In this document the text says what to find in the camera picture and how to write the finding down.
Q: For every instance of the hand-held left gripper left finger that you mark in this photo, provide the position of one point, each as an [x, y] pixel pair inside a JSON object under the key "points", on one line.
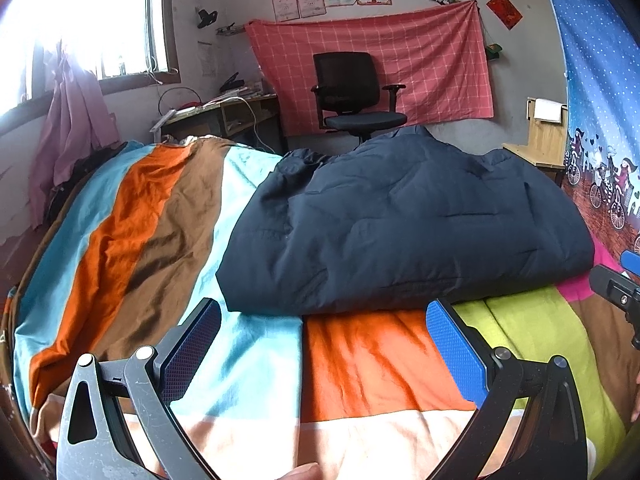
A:
{"points": [[192, 345]]}

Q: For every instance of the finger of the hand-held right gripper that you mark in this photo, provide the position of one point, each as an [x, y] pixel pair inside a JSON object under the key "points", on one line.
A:
{"points": [[631, 262], [612, 285]]}

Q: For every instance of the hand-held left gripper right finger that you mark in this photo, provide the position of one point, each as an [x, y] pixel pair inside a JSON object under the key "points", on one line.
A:
{"points": [[455, 350]]}

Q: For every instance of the navy padded jacket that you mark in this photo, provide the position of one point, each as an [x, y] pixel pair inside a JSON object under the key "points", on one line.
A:
{"points": [[400, 225]]}

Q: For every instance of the dark clothes pile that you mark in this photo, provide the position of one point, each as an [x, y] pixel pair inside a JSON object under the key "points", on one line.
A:
{"points": [[75, 180]]}

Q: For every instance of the person's right hand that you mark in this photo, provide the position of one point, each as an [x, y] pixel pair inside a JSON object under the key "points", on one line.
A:
{"points": [[636, 400]]}

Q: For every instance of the person's left hand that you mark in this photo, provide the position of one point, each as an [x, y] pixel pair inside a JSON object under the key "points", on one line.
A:
{"points": [[297, 474]]}

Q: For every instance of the colourful striped bedsheet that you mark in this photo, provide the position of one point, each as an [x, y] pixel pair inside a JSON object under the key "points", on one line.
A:
{"points": [[150, 235]]}

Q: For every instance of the wooden side stand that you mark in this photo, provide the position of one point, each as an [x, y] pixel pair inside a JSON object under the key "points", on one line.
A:
{"points": [[542, 140]]}

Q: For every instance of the white box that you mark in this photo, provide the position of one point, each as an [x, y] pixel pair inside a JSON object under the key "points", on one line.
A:
{"points": [[548, 111]]}

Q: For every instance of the blue bicycle print curtain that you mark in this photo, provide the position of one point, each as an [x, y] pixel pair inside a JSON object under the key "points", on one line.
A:
{"points": [[600, 85]]}

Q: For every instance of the wooden desk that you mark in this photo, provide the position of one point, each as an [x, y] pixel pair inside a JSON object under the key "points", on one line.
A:
{"points": [[235, 120]]}

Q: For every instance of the pink curtain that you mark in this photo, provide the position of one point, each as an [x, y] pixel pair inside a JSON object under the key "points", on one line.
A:
{"points": [[75, 125]]}

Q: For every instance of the black desk stapler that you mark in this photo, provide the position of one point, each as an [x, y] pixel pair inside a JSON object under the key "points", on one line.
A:
{"points": [[231, 84]]}

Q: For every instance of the black office chair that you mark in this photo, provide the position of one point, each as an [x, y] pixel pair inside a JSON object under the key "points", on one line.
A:
{"points": [[345, 80]]}

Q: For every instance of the window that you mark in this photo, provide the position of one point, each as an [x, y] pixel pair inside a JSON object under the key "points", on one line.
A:
{"points": [[90, 20]]}

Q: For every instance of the green wall ornament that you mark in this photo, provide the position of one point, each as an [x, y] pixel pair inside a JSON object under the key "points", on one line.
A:
{"points": [[494, 52]]}

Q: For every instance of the pink checked wall cloth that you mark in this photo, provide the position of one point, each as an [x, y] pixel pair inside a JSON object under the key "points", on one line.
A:
{"points": [[440, 60]]}

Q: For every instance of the red diamond wall paper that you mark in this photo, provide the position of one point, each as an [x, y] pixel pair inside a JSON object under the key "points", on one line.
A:
{"points": [[504, 10]]}

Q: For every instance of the white wall paper sheet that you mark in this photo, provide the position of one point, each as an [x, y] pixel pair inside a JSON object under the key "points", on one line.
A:
{"points": [[206, 59]]}

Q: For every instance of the small wall shelf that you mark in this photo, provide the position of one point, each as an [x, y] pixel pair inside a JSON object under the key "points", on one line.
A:
{"points": [[232, 30]]}

